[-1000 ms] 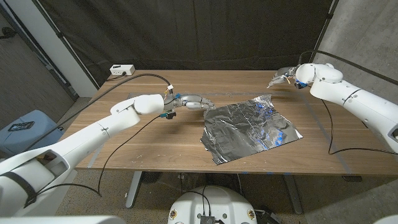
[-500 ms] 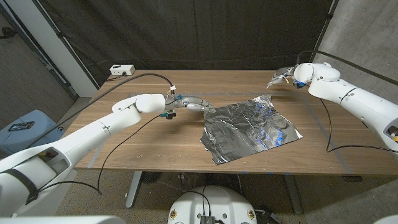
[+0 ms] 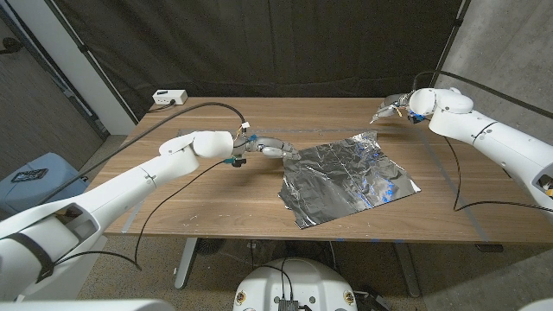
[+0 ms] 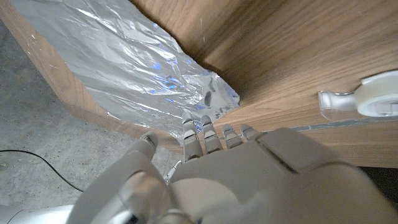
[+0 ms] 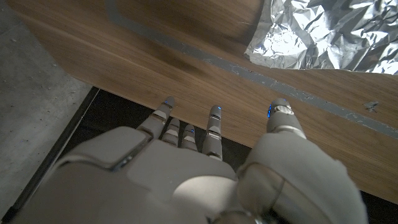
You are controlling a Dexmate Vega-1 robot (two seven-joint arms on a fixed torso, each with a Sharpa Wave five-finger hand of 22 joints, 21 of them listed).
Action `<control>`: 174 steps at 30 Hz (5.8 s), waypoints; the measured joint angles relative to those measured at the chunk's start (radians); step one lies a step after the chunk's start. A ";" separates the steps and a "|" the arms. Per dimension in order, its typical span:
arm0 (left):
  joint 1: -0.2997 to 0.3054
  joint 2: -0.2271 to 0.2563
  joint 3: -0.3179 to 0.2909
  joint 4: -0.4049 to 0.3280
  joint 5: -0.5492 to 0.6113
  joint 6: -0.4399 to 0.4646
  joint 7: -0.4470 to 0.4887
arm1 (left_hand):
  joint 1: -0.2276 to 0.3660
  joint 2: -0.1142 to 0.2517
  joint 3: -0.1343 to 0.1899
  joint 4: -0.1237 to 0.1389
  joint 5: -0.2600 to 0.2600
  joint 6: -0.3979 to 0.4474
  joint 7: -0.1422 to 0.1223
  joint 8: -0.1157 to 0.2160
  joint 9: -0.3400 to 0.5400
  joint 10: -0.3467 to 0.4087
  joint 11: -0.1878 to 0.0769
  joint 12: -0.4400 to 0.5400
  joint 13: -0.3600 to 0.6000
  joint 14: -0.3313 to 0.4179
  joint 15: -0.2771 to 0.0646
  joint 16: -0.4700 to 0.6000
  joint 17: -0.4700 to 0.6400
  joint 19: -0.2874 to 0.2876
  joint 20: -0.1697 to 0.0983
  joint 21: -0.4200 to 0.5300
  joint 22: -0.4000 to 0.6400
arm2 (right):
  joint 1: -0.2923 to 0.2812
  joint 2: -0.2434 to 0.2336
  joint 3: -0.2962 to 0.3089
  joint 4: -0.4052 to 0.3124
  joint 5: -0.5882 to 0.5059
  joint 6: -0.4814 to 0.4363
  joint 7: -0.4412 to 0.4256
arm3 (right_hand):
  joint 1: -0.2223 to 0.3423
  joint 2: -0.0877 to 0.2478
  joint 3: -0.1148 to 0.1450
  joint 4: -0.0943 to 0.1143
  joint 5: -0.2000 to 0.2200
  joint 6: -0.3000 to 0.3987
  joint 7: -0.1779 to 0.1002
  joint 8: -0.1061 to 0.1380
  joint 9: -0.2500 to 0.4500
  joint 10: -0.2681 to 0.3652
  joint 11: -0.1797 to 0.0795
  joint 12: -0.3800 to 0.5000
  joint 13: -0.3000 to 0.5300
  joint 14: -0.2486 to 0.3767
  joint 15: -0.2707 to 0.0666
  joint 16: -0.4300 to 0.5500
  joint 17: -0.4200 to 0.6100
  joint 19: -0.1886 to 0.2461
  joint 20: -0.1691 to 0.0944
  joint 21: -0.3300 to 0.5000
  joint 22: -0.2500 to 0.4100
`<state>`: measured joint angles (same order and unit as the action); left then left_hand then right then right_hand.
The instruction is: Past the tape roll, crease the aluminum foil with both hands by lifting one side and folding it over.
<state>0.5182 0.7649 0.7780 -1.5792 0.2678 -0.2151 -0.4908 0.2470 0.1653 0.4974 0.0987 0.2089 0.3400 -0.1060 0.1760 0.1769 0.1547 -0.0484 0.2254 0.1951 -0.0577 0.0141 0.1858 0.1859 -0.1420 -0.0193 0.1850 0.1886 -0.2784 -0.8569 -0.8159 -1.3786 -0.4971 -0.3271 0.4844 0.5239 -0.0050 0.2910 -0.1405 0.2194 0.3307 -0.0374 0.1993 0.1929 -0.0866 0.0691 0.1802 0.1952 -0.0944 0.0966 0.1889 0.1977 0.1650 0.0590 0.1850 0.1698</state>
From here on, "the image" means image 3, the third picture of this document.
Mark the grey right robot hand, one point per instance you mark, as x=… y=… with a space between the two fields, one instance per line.
x=395 y=105

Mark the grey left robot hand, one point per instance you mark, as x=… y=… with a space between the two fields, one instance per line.
x=272 y=147

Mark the crinkled aluminum foil sheet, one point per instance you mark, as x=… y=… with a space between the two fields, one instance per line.
x=341 y=181

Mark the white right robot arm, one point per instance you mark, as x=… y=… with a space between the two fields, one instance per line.
x=497 y=142

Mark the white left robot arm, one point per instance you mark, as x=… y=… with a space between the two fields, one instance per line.
x=129 y=190

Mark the grey tape outline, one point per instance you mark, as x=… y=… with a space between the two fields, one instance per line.
x=324 y=130

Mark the black backdrop stand pole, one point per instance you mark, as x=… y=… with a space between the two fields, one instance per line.
x=458 y=22
x=84 y=48

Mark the black backdrop curtain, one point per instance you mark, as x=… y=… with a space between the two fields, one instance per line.
x=259 y=43

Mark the white power outlet box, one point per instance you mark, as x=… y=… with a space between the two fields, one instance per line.
x=169 y=97

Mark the black round fan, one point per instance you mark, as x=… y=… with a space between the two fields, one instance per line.
x=211 y=246

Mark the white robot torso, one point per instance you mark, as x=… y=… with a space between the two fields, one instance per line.
x=298 y=281

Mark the white table leg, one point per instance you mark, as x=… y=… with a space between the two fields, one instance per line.
x=185 y=263

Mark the grey table leg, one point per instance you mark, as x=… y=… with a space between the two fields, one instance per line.
x=408 y=272

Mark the black floor device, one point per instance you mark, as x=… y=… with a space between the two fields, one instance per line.
x=371 y=300

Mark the blue plastic case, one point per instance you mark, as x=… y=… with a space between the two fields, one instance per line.
x=56 y=183

